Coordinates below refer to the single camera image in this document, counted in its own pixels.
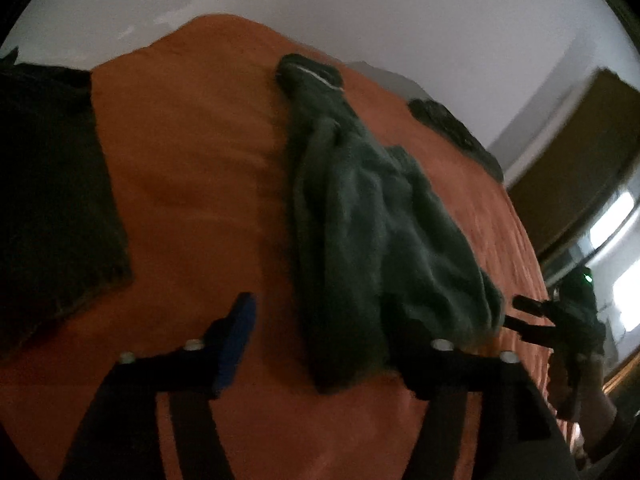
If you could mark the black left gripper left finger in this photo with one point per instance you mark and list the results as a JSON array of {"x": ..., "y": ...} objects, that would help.
[{"x": 118, "y": 438}]

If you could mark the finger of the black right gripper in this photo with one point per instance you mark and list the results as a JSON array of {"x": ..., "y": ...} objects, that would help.
[
  {"x": 531, "y": 306},
  {"x": 542, "y": 336}
]

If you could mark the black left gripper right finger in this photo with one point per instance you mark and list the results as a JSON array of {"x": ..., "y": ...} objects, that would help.
[{"x": 485, "y": 417}]

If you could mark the dark grey fleece garment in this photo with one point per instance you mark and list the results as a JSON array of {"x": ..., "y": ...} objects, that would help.
[{"x": 372, "y": 246}]

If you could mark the dark folded clothes pile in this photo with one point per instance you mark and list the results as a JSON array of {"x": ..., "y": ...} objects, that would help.
[{"x": 436, "y": 116}]

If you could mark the person's right hand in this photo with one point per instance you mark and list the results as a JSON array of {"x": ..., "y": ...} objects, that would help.
[{"x": 596, "y": 412}]

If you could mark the brown wooden door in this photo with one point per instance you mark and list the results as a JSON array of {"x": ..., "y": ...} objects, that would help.
[{"x": 581, "y": 167}]

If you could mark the black garment at bed edge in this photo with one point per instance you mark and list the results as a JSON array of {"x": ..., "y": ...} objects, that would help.
[{"x": 63, "y": 243}]

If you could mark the orange fleece bed blanket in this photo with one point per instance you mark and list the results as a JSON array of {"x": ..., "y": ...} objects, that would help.
[{"x": 193, "y": 129}]

